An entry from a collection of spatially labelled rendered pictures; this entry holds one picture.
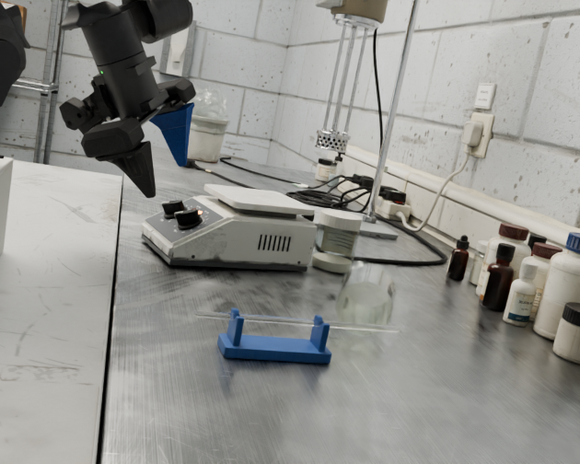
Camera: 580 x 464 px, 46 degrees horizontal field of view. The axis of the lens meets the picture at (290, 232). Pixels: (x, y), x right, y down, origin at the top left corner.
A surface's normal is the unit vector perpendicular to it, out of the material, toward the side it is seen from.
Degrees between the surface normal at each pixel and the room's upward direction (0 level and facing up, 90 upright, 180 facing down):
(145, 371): 0
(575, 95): 90
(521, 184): 90
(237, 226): 90
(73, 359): 0
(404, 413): 0
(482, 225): 90
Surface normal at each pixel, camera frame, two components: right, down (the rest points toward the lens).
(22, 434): 0.18, -0.96
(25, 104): 0.22, 0.22
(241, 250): 0.47, 0.25
